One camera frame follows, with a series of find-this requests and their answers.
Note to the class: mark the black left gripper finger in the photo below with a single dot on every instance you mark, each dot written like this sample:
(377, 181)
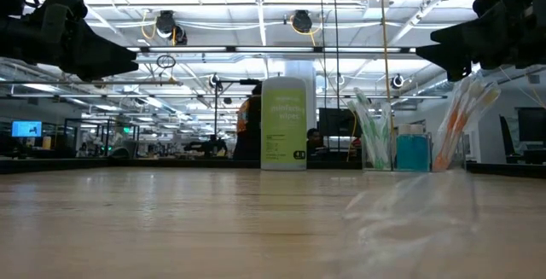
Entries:
(98, 57)

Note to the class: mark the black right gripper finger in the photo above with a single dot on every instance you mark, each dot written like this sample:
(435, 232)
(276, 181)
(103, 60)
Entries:
(460, 44)

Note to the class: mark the orange toothbrush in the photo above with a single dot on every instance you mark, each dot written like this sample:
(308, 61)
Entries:
(462, 117)
(448, 138)
(482, 102)

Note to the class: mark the blue mouthwash bottle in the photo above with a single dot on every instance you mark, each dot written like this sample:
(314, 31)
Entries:
(422, 153)
(405, 153)

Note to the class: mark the black monitor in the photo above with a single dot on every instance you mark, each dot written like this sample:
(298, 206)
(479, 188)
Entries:
(533, 123)
(337, 121)

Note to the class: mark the blue lit monitor screen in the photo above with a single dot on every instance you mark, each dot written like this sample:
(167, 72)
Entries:
(26, 128)

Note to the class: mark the black office chair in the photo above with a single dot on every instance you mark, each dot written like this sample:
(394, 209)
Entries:
(507, 142)

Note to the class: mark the clear acrylic organizer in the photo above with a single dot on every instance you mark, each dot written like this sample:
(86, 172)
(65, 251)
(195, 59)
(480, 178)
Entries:
(431, 155)

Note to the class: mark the person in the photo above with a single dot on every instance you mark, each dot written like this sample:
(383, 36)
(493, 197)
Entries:
(315, 140)
(249, 129)

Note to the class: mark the green disinfecting wipes canister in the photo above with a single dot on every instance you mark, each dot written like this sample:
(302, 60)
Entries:
(283, 142)

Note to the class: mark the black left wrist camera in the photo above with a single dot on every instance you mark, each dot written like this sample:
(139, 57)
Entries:
(70, 6)

